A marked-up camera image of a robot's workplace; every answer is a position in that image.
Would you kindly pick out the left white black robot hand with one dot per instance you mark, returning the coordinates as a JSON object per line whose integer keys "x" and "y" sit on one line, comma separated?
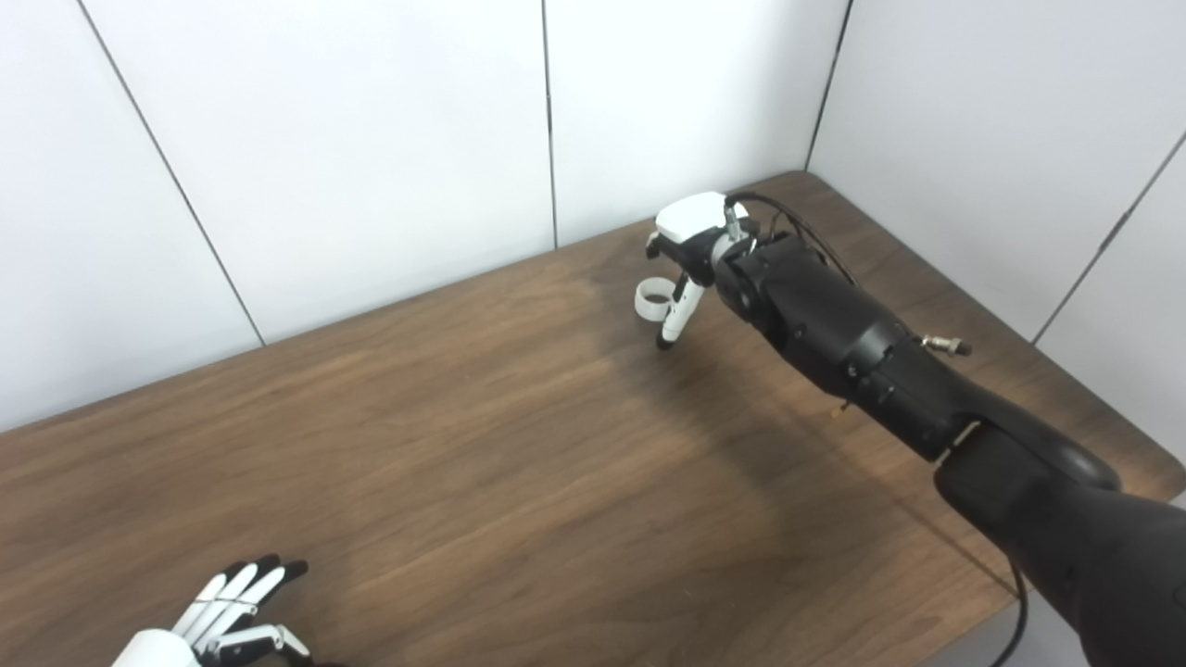
{"x": 232, "y": 593}

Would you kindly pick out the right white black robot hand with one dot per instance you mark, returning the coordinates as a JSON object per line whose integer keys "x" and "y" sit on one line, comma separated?
{"x": 690, "y": 218}

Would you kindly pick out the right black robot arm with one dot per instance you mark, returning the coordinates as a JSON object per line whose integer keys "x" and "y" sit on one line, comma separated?
{"x": 880, "y": 361}

